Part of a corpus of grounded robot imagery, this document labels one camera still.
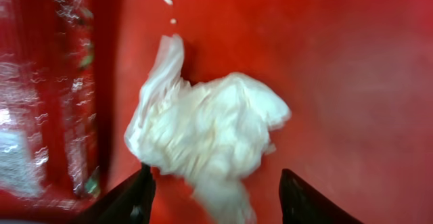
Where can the red snack wrapper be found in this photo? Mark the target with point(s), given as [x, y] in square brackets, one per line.
[48, 129]

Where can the white tissue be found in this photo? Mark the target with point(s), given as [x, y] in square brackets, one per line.
[212, 134]

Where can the red serving tray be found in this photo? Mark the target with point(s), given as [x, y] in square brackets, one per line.
[357, 75]

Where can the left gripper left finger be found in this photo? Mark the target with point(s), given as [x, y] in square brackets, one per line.
[128, 203]

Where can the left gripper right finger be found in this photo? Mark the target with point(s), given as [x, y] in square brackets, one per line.
[301, 203]

